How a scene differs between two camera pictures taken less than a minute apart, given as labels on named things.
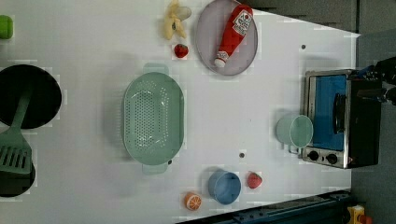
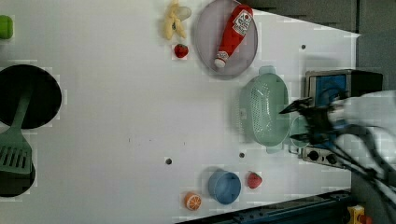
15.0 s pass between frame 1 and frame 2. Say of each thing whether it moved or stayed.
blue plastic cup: stayed
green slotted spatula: stayed
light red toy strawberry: stayed
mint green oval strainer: moved
